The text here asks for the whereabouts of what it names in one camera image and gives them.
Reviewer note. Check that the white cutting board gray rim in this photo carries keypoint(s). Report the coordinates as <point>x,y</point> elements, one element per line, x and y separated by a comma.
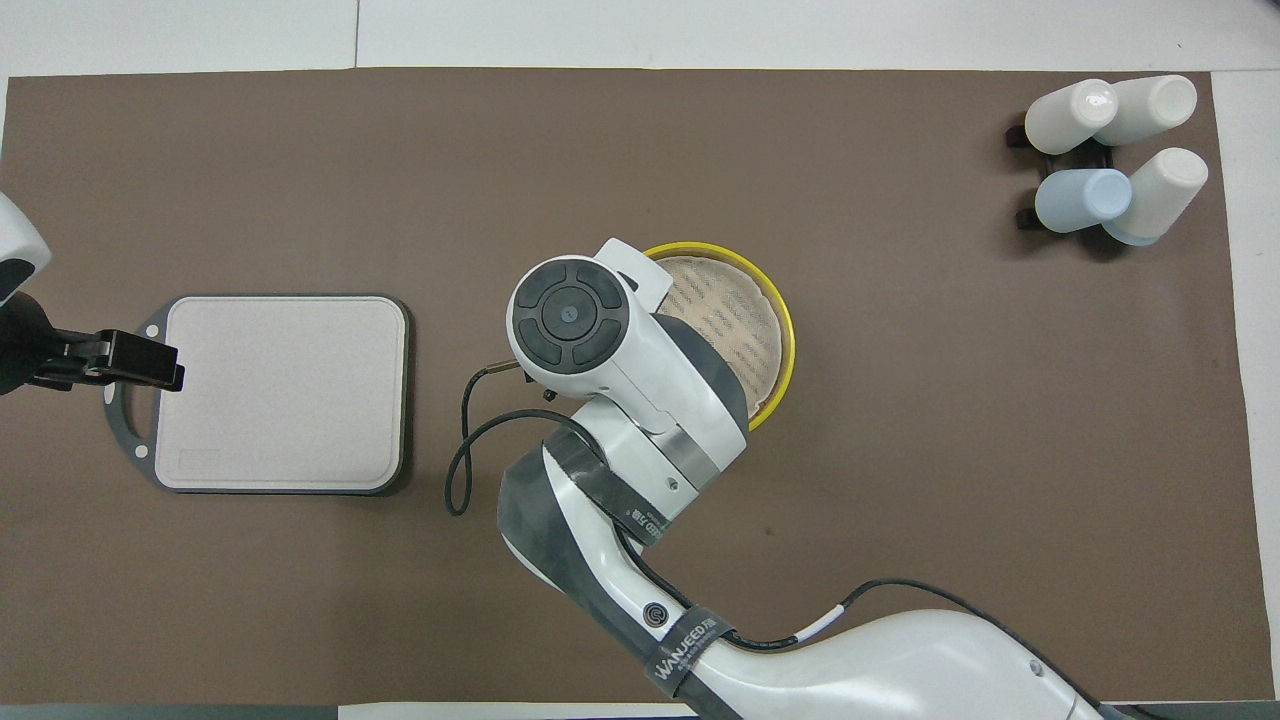
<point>290,390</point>

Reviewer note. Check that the glossy white cup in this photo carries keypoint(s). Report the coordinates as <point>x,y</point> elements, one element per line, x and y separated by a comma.
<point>1065,117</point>

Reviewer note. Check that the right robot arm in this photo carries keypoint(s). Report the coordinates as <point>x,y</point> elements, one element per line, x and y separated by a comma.
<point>640,400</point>

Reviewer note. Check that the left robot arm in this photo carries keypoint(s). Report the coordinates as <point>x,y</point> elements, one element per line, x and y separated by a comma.
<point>20,340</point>

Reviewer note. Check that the yellow round steamer basket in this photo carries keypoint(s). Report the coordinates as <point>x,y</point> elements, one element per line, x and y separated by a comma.
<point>785,340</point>

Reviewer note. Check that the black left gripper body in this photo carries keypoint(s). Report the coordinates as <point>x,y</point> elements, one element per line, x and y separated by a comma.
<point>140,360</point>

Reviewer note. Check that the brown table mat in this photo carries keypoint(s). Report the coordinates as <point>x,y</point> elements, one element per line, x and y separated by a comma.
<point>900,480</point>

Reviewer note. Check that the white steamer liner cloth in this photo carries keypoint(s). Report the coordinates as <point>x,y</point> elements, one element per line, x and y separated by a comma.
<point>735,320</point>

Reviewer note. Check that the white cup blue rim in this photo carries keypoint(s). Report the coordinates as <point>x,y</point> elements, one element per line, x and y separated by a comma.
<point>1165,195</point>

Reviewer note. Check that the black cup rack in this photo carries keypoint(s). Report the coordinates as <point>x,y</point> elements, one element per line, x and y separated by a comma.
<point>1095,158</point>

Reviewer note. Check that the matte white cup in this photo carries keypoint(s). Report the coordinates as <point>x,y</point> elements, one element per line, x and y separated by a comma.
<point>1150,105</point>

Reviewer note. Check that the light blue cup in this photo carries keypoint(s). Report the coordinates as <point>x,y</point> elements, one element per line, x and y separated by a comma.
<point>1080,200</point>

